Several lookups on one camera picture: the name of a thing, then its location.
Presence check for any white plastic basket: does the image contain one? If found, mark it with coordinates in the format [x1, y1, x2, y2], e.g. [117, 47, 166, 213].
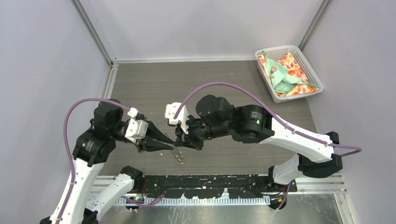
[255, 45, 324, 103]

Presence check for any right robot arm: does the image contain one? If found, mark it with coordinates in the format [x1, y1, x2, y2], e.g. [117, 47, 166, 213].
[165, 95, 343, 192]

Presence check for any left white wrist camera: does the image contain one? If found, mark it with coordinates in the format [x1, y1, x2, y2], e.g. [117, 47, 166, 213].
[125, 119, 148, 143]

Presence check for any purple cable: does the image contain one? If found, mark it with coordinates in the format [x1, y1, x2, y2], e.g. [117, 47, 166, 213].
[173, 81, 362, 158]
[55, 98, 139, 224]

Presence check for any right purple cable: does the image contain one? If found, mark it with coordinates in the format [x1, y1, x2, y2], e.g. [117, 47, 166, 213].
[173, 81, 362, 158]

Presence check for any floral patterned cloth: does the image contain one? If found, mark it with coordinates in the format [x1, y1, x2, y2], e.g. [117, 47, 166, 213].
[258, 50, 320, 97]

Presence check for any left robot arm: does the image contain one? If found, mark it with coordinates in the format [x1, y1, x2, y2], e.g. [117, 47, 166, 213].
[42, 98, 174, 224]

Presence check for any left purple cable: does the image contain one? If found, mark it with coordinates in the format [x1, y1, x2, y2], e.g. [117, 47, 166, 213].
[55, 98, 139, 224]

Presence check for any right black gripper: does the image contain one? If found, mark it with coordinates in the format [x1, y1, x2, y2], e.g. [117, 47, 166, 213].
[174, 114, 231, 151]

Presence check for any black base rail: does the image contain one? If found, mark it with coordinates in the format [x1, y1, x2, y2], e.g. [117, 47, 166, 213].
[132, 174, 288, 199]

